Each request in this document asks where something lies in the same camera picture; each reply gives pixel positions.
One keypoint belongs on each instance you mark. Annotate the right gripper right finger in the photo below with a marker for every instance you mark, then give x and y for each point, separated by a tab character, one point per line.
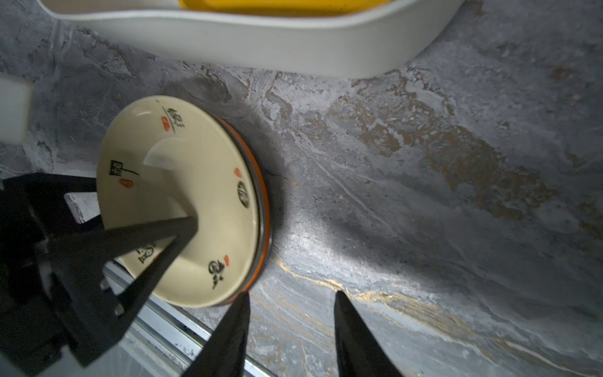
358	352

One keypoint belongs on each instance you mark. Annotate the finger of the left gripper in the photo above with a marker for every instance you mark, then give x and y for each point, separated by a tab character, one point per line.
94	317

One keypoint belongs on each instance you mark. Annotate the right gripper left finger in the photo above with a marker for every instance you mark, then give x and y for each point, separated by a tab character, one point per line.
225	352

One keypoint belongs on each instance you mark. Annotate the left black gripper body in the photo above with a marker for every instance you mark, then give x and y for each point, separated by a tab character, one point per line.
33	210

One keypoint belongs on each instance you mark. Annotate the cream plate with characters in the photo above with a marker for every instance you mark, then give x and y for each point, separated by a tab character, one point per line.
164	158

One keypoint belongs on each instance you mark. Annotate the yellow dotted scalloped plate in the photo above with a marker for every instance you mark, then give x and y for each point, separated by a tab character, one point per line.
284	8

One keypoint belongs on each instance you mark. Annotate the white plastic bin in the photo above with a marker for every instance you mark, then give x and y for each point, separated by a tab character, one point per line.
354	46

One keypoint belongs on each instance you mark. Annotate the orange rimmed plate underneath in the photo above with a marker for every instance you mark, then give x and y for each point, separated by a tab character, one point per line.
265	240

